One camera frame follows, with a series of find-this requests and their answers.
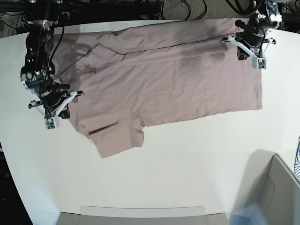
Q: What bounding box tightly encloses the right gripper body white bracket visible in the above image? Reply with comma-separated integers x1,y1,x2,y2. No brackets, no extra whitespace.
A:
28,90,83,129

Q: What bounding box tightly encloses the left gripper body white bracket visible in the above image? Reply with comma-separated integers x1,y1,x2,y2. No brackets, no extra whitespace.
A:
221,36,276,69

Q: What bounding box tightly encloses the mauve pink T-shirt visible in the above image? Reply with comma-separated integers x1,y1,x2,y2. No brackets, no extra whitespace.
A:
52,19,262,158

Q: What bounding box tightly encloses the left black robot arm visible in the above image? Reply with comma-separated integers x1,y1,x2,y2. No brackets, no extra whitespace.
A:
221,0,282,69

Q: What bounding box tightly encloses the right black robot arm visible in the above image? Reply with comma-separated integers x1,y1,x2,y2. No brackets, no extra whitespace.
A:
20,0,83,130

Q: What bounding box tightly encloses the blue striped cloth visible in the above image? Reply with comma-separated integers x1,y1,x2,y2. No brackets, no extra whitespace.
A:
294,139,300,181

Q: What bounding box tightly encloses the grey bin right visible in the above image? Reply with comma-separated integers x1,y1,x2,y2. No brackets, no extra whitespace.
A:
246,154,300,225

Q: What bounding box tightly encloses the blue translucent object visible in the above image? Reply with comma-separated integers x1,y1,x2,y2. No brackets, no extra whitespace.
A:
228,203,268,225

